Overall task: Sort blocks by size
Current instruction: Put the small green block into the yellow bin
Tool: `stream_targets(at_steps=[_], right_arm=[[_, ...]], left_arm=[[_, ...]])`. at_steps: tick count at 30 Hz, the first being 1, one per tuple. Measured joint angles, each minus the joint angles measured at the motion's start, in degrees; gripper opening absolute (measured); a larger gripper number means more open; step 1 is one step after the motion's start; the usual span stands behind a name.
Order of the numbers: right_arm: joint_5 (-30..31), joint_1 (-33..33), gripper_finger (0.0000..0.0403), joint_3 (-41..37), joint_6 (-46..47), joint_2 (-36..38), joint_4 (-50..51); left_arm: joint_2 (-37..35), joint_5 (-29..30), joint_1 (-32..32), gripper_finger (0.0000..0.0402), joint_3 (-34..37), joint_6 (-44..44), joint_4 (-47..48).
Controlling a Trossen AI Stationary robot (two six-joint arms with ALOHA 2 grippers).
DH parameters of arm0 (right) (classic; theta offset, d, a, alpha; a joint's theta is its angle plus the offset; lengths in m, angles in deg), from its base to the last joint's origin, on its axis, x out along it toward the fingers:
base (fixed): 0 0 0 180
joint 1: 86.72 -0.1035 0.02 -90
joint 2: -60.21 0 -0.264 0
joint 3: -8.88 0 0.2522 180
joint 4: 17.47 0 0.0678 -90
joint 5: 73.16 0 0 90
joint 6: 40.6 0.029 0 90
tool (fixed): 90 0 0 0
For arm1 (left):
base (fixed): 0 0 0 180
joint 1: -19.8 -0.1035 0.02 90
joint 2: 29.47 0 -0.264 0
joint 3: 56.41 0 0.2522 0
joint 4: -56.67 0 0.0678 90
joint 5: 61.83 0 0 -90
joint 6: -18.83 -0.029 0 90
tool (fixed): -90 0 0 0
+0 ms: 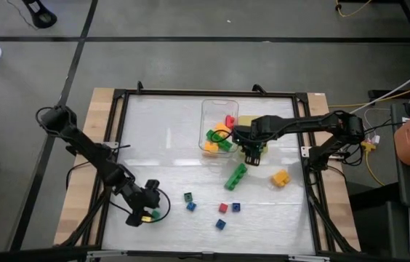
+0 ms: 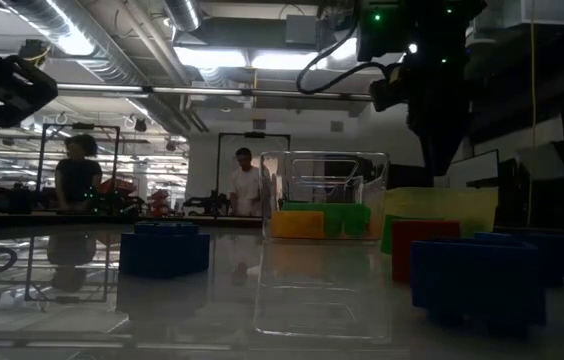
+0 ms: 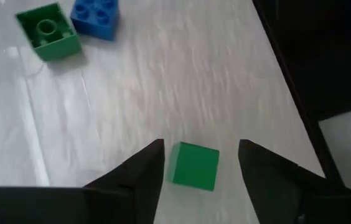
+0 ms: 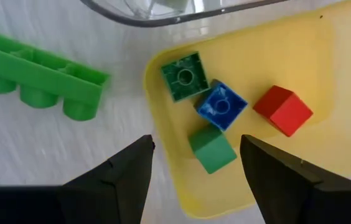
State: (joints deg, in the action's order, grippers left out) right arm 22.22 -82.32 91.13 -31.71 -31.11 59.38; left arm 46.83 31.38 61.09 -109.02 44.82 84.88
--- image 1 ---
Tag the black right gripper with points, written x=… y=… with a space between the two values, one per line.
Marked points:
x=250 y=137

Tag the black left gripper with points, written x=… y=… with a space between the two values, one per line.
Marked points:
x=137 y=200

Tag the long green building block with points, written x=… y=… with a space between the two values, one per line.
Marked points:
x=236 y=177
x=223 y=145

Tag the large red building block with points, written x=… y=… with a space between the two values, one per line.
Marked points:
x=230 y=122

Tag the small blue cube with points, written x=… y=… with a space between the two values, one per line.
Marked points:
x=236 y=207
x=220 y=224
x=190 y=206

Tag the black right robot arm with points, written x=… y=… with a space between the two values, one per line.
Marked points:
x=310 y=123

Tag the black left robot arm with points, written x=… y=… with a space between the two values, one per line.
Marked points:
x=92 y=153

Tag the small green cube dark hole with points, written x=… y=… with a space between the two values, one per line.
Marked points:
x=188 y=197

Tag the clear plastic bin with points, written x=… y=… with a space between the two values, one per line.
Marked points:
x=219 y=109

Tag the small red cube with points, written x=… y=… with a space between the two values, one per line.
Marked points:
x=223 y=207

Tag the white table mat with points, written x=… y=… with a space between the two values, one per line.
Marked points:
x=154 y=120

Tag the black stand base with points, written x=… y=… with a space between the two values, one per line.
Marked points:
x=41 y=16

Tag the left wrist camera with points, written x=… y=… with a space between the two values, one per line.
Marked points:
x=152 y=184

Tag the black metal table frame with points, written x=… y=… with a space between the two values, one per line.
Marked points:
x=208 y=92

